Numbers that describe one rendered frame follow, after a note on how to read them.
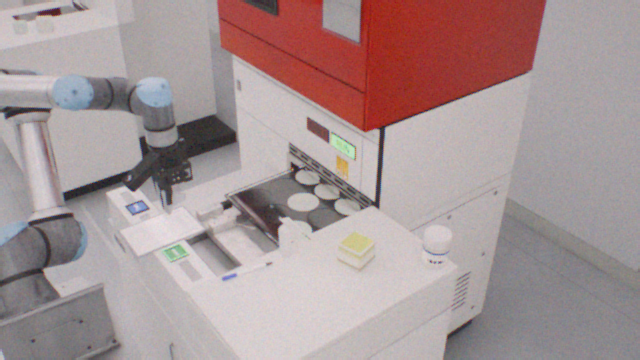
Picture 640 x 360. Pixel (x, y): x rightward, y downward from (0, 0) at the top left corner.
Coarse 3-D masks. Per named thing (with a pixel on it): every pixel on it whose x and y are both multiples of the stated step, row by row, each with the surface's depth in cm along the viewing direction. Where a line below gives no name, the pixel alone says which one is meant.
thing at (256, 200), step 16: (288, 176) 206; (240, 192) 198; (256, 192) 198; (272, 192) 198; (288, 192) 198; (304, 192) 198; (256, 208) 191; (288, 208) 191; (320, 208) 191; (272, 224) 184; (320, 224) 184
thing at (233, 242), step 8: (216, 216) 191; (208, 232) 186; (224, 232) 184; (232, 232) 184; (240, 232) 184; (216, 240) 182; (224, 240) 181; (232, 240) 181; (240, 240) 181; (248, 240) 181; (224, 248) 179; (232, 248) 178; (240, 248) 178; (248, 248) 178; (256, 248) 177; (232, 256) 176; (240, 256) 174; (248, 256) 175; (256, 256) 174; (240, 264) 173
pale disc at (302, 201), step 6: (294, 198) 195; (300, 198) 195; (306, 198) 195; (312, 198) 195; (288, 204) 193; (294, 204) 193; (300, 204) 193; (306, 204) 193; (312, 204) 193; (300, 210) 190; (306, 210) 190
